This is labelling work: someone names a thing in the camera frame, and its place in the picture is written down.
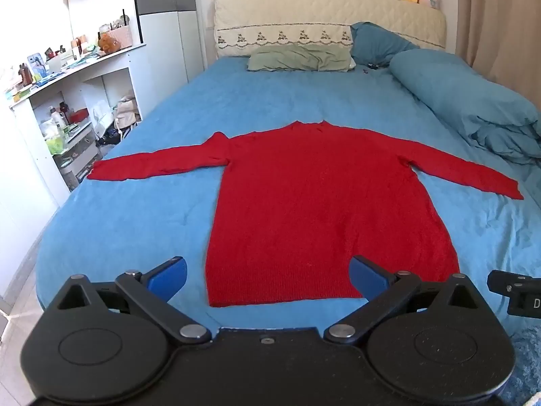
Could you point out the blue fluffy rug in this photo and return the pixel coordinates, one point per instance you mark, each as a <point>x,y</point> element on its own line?
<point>528,363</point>

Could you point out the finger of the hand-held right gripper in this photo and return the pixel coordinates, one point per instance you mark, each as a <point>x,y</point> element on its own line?
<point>501,281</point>

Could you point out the green pillow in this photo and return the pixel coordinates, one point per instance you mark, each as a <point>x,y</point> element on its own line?
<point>298,58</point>

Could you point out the white bottle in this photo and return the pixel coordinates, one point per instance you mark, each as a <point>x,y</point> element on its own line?
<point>57,119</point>

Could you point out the pink storage box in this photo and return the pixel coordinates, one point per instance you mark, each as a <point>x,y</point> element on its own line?
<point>121,36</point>

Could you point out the bed with blue sheet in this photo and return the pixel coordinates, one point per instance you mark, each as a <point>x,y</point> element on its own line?
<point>139,220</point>

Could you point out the blue rolled duvet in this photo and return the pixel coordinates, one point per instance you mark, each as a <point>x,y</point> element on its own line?
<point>469,97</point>

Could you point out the green packet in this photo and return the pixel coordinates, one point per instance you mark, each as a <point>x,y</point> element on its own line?
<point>54,144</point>

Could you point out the white tote bag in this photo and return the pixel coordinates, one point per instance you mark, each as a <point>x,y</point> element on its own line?
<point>126,114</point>

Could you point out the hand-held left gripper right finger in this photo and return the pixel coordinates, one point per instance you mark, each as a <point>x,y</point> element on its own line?
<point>367,279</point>

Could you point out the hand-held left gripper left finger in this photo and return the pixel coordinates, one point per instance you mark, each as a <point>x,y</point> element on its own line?
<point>169,277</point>

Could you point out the brown teddy bear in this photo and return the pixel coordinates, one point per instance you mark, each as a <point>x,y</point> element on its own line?
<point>109,43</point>

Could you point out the red knit sweater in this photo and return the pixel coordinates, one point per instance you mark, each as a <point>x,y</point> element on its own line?
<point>321,203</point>

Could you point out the white and grey wardrobe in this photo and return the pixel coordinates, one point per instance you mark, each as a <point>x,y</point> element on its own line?
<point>167,21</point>

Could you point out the beige curtain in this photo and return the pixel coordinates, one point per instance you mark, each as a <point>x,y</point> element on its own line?
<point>498,17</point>

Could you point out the red box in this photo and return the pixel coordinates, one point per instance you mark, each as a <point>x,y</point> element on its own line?
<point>78,115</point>

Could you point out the blue pillow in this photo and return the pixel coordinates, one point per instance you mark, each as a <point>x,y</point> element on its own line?
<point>376,44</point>

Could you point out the white desk shelf unit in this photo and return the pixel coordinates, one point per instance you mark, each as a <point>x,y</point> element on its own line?
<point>46,97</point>

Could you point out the small dark hair clip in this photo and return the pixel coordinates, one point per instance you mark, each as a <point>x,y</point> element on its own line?
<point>372,67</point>

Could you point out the cream quilted headboard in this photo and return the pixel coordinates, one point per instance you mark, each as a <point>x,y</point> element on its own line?
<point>321,19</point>

